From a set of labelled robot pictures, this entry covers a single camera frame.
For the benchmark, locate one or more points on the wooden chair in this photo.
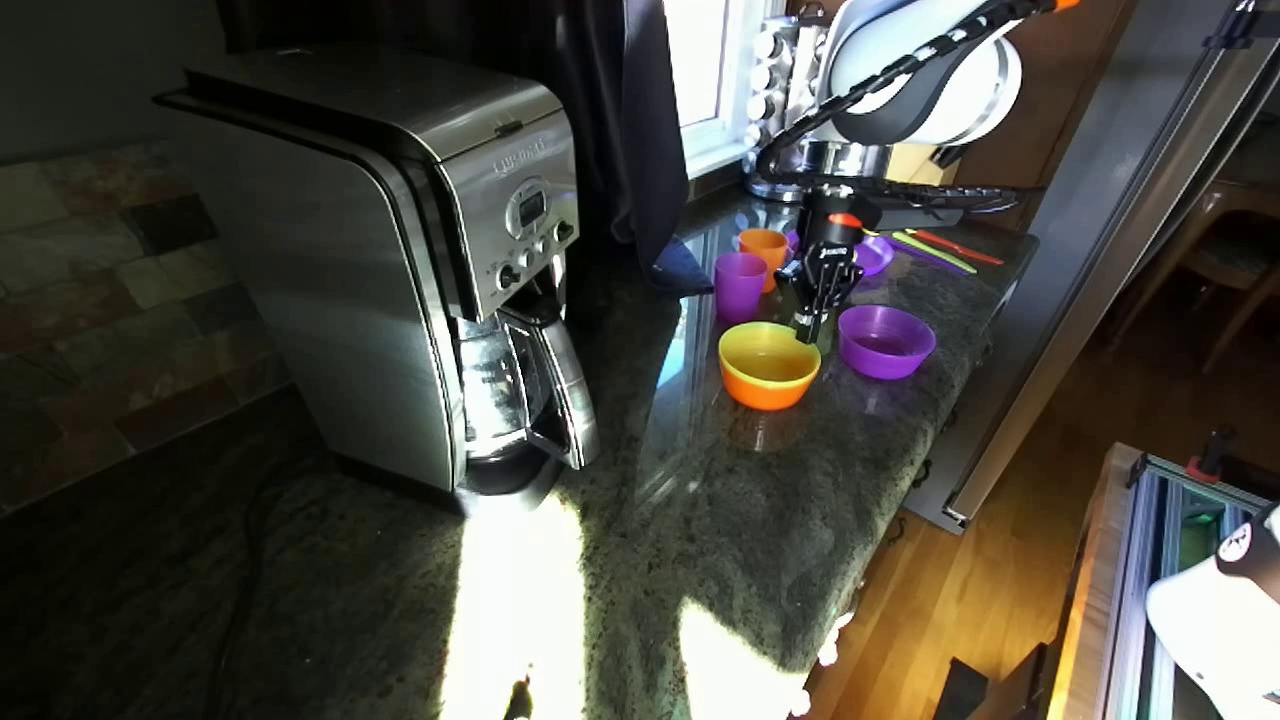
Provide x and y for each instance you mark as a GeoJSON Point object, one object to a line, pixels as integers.
{"type": "Point", "coordinates": [1234, 266]}

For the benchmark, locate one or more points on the glass coffee carafe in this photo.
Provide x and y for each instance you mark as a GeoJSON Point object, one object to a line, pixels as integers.
{"type": "Point", "coordinates": [512, 384]}

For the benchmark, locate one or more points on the orange plastic bowl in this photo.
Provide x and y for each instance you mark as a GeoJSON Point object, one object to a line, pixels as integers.
{"type": "Point", "coordinates": [764, 390]}

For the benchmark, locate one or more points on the metal frame cart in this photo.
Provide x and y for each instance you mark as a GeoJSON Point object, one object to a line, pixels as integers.
{"type": "Point", "coordinates": [1122, 600]}

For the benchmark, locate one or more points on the metal spice rack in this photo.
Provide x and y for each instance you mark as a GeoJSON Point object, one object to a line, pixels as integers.
{"type": "Point", "coordinates": [774, 82]}

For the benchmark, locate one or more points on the orange plastic utensil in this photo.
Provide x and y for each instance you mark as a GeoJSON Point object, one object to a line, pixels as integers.
{"type": "Point", "coordinates": [957, 246]}

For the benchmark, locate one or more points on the green plastic utensil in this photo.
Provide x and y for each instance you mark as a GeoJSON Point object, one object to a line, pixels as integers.
{"type": "Point", "coordinates": [933, 252]}

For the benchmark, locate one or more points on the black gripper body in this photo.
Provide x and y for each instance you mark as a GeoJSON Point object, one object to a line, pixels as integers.
{"type": "Point", "coordinates": [834, 240]}

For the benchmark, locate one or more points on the white rounded object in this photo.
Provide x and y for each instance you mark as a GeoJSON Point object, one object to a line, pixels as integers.
{"type": "Point", "coordinates": [1221, 627]}

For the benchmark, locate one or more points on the purple plastic bowl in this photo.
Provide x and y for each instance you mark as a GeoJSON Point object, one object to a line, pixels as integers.
{"type": "Point", "coordinates": [884, 344]}

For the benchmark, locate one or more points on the stainless steel coffee maker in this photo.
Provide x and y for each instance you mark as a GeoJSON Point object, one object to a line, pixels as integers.
{"type": "Point", "coordinates": [362, 252]}

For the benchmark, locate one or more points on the grey metal appliance panel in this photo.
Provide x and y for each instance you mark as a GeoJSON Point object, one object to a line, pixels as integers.
{"type": "Point", "coordinates": [1065, 252]}

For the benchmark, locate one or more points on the purple plastic cup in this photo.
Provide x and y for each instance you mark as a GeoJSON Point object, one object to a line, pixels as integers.
{"type": "Point", "coordinates": [736, 288]}

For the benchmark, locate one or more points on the window with white frame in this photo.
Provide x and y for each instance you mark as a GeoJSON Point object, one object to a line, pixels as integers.
{"type": "Point", "coordinates": [705, 82]}

